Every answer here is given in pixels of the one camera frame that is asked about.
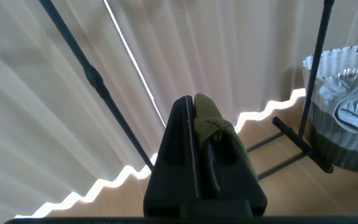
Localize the green long-sleeved shirt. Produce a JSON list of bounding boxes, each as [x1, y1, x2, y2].
[[193, 93, 259, 181]]

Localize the white laundry basket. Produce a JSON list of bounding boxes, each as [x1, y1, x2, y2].
[[301, 29, 358, 174]]

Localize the pale grey shorts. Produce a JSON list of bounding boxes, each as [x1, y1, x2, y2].
[[316, 73, 358, 146]]

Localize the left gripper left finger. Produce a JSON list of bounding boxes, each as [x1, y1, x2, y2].
[[143, 95, 200, 218]]

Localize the black clothes rack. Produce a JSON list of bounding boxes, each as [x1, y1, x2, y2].
[[38, 0, 336, 182]]

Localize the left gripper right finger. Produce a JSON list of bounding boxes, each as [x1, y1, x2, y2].
[[196, 129, 268, 218]]

